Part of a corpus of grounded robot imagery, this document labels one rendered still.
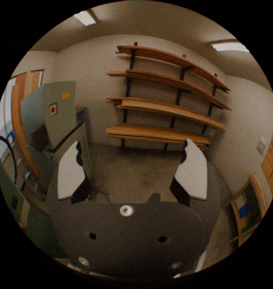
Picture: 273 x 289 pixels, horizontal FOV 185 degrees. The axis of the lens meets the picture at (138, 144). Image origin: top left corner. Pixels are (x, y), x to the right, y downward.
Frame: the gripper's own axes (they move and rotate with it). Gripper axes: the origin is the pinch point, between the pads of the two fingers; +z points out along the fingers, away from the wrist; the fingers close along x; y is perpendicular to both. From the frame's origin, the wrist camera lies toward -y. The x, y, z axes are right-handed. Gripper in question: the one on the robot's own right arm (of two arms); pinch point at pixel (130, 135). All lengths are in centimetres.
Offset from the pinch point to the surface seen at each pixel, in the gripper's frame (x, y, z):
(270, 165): 239, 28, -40
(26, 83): -198, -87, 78
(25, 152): -193, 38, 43
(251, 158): 236, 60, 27
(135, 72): 2, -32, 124
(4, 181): -80, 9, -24
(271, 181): 237, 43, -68
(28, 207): -72, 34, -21
